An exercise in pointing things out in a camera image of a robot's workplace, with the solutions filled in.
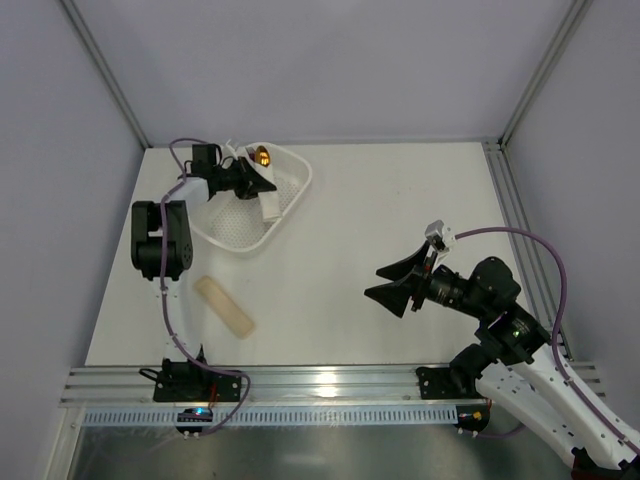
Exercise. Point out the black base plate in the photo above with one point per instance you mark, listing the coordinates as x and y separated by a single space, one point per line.
196 386
440 382

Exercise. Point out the black controller board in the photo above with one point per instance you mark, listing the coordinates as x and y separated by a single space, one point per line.
193 421
472 423

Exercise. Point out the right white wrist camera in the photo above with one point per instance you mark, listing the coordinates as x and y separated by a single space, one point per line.
441 238

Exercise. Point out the left black controller board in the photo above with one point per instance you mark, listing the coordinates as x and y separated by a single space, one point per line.
193 421

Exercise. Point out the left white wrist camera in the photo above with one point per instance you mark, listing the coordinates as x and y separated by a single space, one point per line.
233 150

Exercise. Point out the aluminium front rail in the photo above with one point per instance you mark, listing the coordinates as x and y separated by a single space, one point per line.
113 385

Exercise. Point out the left aluminium corner post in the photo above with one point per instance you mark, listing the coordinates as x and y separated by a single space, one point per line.
82 30

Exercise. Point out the slotted grey cable duct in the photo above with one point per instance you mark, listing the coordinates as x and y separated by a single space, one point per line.
279 415

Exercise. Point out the right black controller board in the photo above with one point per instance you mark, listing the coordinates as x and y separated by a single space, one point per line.
472 423

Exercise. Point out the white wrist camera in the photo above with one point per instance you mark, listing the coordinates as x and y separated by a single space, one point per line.
441 238
233 150

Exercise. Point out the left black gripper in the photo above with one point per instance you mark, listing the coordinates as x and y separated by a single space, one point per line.
240 178

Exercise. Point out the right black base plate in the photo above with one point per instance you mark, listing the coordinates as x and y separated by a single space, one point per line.
440 382

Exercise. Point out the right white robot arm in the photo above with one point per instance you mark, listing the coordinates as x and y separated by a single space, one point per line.
513 362

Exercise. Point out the right aluminium corner post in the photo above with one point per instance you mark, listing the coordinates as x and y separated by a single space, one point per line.
554 51

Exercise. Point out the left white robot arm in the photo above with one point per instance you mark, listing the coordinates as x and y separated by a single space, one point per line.
162 252

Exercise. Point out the beige wooden cutlery tray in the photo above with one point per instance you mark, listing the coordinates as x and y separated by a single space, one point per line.
225 307

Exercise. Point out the white perforated plastic basket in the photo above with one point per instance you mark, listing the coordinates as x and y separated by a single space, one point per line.
236 225

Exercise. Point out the gold ornate spoon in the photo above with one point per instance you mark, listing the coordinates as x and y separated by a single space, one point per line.
262 156

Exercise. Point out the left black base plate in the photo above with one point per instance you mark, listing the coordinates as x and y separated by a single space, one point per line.
196 386

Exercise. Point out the aluminium corner post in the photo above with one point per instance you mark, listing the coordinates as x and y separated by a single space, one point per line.
554 51
82 30

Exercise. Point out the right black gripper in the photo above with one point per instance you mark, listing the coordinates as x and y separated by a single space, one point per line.
419 284

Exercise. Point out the white paper napkin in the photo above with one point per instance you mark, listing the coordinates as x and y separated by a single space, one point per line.
269 202

